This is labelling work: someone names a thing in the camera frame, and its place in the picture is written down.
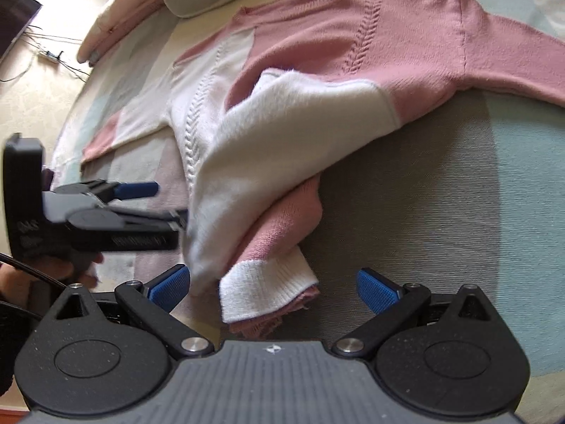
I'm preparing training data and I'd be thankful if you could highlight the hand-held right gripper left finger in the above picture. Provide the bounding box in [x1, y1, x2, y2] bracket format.
[53, 264, 213, 359]

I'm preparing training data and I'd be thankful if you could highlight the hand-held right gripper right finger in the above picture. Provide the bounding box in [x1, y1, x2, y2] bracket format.
[331, 269, 506, 356]

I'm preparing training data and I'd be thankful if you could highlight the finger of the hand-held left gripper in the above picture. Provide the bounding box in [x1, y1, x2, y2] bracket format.
[103, 209, 190, 234]
[82, 179, 160, 202]

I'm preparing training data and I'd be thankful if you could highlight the pink and white sweater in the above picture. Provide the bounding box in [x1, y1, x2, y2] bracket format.
[79, 0, 565, 341]

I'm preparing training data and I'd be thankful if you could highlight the person's left hand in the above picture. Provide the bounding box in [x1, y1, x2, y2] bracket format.
[0, 253, 104, 301]

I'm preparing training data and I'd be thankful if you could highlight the folded floral quilt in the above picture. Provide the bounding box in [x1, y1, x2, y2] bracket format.
[76, 0, 168, 67]

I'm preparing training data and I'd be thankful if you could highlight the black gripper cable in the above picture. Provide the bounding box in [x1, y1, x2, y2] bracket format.
[0, 252, 60, 285]

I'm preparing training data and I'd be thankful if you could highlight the black wall cable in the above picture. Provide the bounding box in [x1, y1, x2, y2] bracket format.
[0, 26, 91, 84]

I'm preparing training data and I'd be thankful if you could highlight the black wall television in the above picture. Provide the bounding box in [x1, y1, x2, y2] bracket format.
[0, 0, 43, 65]

